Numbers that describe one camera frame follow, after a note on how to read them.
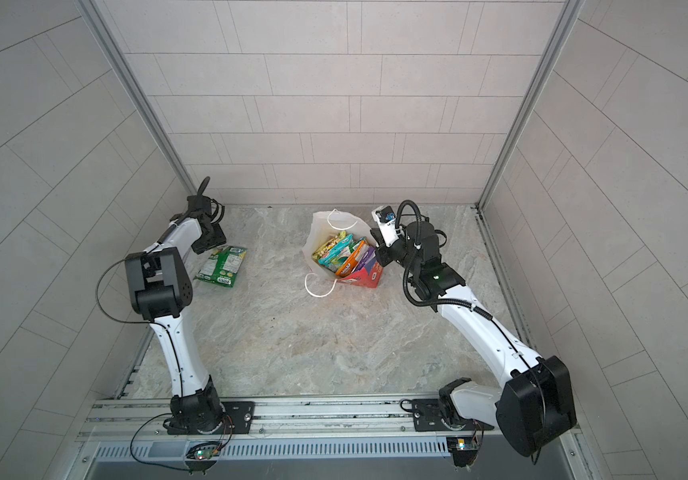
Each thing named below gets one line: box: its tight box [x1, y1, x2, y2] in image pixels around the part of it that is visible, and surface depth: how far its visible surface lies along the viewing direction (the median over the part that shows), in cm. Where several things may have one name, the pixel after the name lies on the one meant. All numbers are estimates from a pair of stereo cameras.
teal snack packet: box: [318, 234, 354, 272], surface depth 90 cm
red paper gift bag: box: [302, 211, 384, 297], surface depth 89 cm
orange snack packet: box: [336, 240, 365, 277], surface depth 88 cm
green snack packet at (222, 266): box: [193, 245, 247, 288], surface depth 98 cm
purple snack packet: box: [351, 244, 376, 274], surface depth 84 cm
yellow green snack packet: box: [312, 231, 347, 260], surface depth 91 cm
